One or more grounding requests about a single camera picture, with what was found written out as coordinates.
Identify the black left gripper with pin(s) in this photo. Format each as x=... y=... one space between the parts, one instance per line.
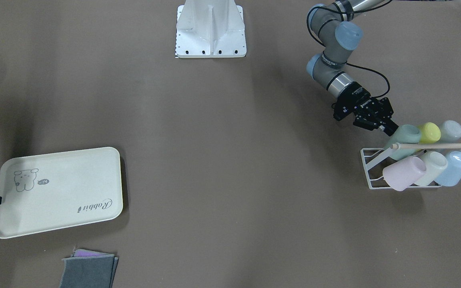
x=355 y=97

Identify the green cup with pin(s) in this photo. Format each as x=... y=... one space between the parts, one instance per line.
x=405 y=134

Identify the cream rabbit tray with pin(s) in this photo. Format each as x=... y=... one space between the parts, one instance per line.
x=48 y=192

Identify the white wire cup rack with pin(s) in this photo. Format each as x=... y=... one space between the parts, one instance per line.
x=375 y=159

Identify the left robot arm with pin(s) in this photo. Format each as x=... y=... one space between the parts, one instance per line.
x=332 y=26

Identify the yellow cup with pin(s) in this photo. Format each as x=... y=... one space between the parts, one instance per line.
x=430 y=133

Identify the pink cup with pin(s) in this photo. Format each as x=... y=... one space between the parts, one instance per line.
x=400 y=175

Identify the cream cup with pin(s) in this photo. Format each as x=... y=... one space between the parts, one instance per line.
x=435 y=163

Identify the grey cup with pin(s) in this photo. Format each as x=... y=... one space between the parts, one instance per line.
x=450 y=132

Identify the light blue cup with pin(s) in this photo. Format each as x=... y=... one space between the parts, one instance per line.
x=451 y=176

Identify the grey folded cloth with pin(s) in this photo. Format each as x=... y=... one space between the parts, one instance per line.
x=89 y=269

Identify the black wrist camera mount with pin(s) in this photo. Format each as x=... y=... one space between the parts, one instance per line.
x=339 y=111

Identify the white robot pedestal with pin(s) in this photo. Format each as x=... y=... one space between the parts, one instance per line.
x=210 y=29

